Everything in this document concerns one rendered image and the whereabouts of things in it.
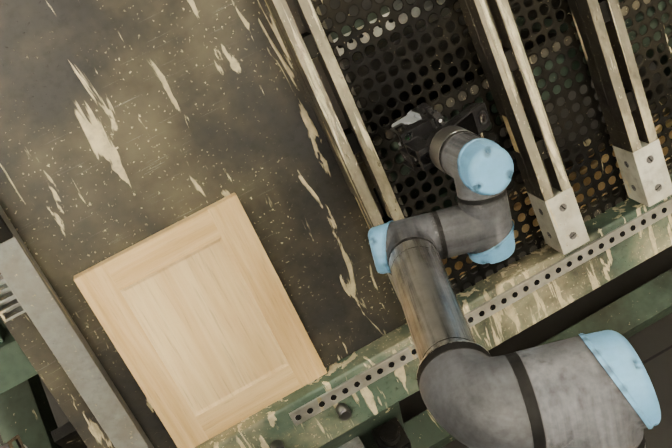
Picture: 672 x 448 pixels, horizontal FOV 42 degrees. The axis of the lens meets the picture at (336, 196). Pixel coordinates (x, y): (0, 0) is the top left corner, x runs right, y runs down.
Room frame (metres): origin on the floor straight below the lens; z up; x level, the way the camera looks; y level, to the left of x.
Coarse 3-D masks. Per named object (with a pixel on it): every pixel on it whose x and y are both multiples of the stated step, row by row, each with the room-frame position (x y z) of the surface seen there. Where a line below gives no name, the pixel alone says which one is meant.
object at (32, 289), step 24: (0, 264) 0.74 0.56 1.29; (24, 264) 0.73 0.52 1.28; (24, 288) 0.71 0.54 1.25; (48, 288) 0.71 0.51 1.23; (48, 312) 0.67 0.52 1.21; (48, 336) 0.65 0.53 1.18; (72, 336) 0.64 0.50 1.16; (72, 360) 0.61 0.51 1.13; (96, 360) 0.62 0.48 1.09; (96, 384) 0.58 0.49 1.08; (96, 408) 0.55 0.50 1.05; (120, 408) 0.54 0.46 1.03; (120, 432) 0.51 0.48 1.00; (144, 432) 0.52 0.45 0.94
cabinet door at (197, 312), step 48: (144, 240) 0.77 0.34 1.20; (192, 240) 0.75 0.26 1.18; (240, 240) 0.75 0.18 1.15; (96, 288) 0.71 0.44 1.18; (144, 288) 0.70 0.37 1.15; (192, 288) 0.70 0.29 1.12; (240, 288) 0.69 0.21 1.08; (144, 336) 0.64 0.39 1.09; (192, 336) 0.64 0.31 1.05; (240, 336) 0.63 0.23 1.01; (288, 336) 0.62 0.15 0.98; (144, 384) 0.58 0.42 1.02; (192, 384) 0.57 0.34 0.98; (240, 384) 0.56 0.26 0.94; (288, 384) 0.55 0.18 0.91; (192, 432) 0.50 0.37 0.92
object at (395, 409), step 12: (396, 408) 0.50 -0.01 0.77; (372, 420) 0.48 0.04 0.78; (384, 420) 0.49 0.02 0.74; (396, 420) 0.48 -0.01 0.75; (348, 432) 0.47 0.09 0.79; (360, 432) 0.47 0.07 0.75; (372, 432) 0.47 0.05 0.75; (384, 432) 0.45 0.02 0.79; (396, 432) 0.44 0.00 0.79; (336, 444) 0.46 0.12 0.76; (348, 444) 0.46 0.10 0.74; (360, 444) 0.45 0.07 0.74; (372, 444) 0.48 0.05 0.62; (384, 444) 0.44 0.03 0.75; (396, 444) 0.43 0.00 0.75; (408, 444) 0.43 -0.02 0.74
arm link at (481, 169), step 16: (448, 144) 0.69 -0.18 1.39; (464, 144) 0.67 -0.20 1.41; (480, 144) 0.65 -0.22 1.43; (496, 144) 0.65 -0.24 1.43; (448, 160) 0.67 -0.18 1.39; (464, 160) 0.64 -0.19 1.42; (480, 160) 0.62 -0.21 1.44; (496, 160) 0.62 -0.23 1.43; (464, 176) 0.62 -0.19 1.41; (480, 176) 0.61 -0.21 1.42; (496, 176) 0.60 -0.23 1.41; (464, 192) 0.61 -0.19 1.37; (480, 192) 0.59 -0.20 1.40; (496, 192) 0.59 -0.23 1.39
